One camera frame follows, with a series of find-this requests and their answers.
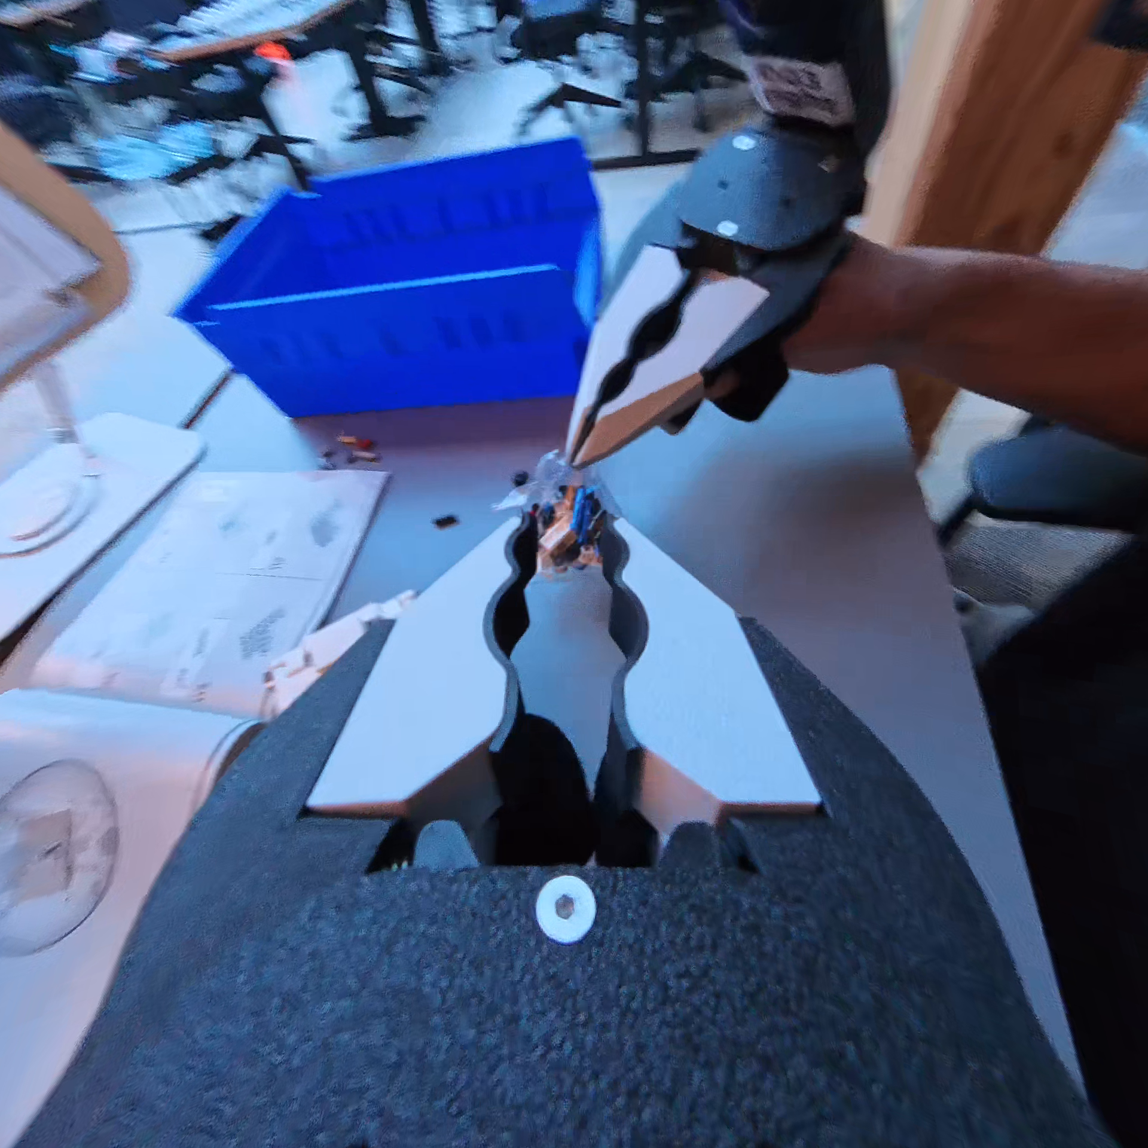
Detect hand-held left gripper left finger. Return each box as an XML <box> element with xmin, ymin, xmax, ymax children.
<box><xmin>303</xmin><ymin>515</ymin><xmax>539</xmax><ymax>820</ymax></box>

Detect person's dark trousers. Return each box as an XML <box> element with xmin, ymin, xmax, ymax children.
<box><xmin>975</xmin><ymin>540</ymin><xmax>1148</xmax><ymax>1144</ymax></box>

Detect open lego instruction booklet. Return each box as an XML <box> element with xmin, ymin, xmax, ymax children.
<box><xmin>0</xmin><ymin>466</ymin><xmax>392</xmax><ymax>1148</ymax></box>

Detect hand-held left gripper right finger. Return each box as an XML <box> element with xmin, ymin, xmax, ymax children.
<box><xmin>606</xmin><ymin>515</ymin><xmax>825</xmax><ymax>837</ymax></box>

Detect blue plastic bin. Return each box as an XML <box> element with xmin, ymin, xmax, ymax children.
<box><xmin>173</xmin><ymin>136</ymin><xmax>606</xmax><ymax>420</ymax></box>

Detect small clear bag of pieces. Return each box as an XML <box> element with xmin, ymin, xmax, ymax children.
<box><xmin>494</xmin><ymin>447</ymin><xmax>624</xmax><ymax>576</ymax></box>

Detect wooden office table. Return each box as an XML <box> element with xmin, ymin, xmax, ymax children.
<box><xmin>144</xmin><ymin>0</ymin><xmax>433</xmax><ymax>191</ymax></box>

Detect black office chair base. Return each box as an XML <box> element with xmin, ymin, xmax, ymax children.
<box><xmin>511</xmin><ymin>0</ymin><xmax>750</xmax><ymax>169</ymax></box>

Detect dark office chair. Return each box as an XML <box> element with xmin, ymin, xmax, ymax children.
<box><xmin>934</xmin><ymin>418</ymin><xmax>1148</xmax><ymax>542</ymax></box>

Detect white desk stand with board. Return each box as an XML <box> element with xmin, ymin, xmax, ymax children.
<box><xmin>0</xmin><ymin>120</ymin><xmax>204</xmax><ymax>644</ymax></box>

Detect person's right hand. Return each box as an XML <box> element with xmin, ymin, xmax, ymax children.
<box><xmin>780</xmin><ymin>232</ymin><xmax>908</xmax><ymax>375</ymax></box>

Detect wooden post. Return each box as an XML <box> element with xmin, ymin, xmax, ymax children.
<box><xmin>864</xmin><ymin>0</ymin><xmax>1148</xmax><ymax>463</ymax></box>

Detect person's right forearm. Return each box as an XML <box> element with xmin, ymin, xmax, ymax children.
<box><xmin>901</xmin><ymin>241</ymin><xmax>1148</xmax><ymax>451</ymax></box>

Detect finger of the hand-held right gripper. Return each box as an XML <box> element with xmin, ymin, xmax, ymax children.
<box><xmin>570</xmin><ymin>272</ymin><xmax>770</xmax><ymax>466</ymax></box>
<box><xmin>564</xmin><ymin>241</ymin><xmax>695</xmax><ymax>463</ymax></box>

